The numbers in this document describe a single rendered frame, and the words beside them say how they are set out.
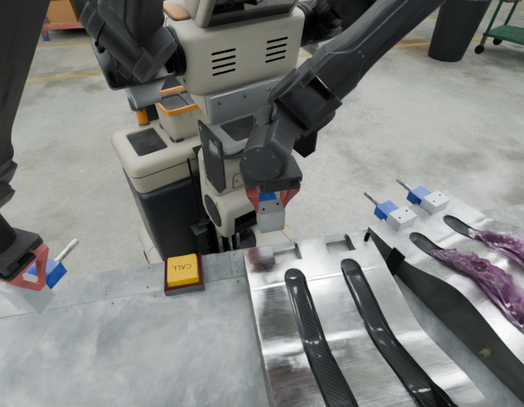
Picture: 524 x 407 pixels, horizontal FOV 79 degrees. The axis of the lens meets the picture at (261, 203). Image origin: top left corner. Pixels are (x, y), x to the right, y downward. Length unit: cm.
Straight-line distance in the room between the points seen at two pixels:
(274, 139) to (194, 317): 40
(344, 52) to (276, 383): 45
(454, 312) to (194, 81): 65
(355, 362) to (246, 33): 59
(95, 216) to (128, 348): 155
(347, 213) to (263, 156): 159
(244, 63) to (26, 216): 191
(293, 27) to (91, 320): 71
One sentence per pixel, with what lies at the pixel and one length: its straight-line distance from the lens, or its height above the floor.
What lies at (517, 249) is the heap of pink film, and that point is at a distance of 76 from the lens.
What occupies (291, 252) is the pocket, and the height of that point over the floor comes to 86.
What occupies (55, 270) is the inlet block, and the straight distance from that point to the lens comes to 64.
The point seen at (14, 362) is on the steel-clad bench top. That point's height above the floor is 80.
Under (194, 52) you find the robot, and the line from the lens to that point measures 64.
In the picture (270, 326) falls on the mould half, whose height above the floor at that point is 88.
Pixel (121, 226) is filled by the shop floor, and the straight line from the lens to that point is 202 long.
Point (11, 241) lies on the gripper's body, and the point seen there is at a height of 105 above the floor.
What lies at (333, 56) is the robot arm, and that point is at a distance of 44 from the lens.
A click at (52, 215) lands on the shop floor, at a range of 229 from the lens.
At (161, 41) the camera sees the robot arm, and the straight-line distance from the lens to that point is 47.
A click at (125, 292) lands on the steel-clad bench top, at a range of 73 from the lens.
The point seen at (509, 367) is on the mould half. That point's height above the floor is 84.
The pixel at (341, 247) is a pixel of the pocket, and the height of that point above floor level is 86.
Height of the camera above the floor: 139
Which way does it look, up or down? 44 degrees down
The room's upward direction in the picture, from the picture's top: straight up
